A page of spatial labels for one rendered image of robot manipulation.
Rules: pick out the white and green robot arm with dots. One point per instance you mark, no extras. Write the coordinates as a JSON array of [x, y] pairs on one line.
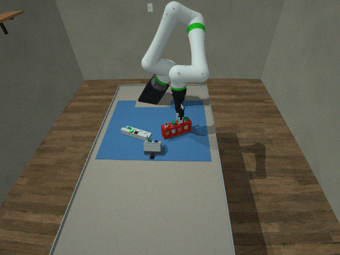
[[164, 70]]

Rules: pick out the blue flat mat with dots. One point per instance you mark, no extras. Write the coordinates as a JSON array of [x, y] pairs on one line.
[[190, 146]]

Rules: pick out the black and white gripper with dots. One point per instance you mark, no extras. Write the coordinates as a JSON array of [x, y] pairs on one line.
[[179, 108]]

